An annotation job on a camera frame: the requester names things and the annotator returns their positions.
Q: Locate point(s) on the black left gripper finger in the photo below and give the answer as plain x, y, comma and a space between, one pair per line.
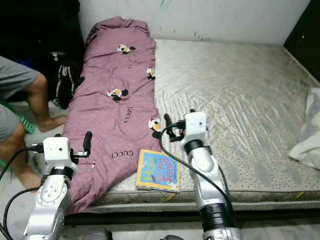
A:
88, 140

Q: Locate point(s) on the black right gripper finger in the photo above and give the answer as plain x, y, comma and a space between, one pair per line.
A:
191, 111
167, 122

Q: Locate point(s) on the blue yellow children's book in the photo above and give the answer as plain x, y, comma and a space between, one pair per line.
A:
157, 171

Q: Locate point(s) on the white patterned quilted mattress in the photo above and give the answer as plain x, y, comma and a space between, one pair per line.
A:
230, 100

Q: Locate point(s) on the black bag with white lettering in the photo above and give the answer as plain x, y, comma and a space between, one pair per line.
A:
67, 85

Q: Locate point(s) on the purple cartoon print blanket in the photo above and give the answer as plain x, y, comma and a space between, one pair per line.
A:
115, 70

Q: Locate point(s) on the silver left robot leg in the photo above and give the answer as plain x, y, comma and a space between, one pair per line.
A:
97, 234

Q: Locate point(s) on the silver robot leg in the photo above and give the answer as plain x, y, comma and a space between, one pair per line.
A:
97, 234
172, 238

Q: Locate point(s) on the person in grey shorts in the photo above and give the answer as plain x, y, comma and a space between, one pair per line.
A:
20, 75

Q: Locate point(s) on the silver right robot leg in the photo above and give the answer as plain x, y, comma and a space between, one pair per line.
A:
172, 238

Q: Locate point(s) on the black tufted headboard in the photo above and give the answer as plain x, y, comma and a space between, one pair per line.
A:
305, 40

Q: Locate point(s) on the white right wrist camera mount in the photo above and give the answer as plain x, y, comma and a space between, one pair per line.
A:
196, 124

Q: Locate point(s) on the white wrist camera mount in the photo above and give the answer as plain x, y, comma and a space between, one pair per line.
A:
196, 124
56, 149

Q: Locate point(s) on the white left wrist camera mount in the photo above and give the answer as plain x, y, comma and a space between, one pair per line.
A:
56, 149

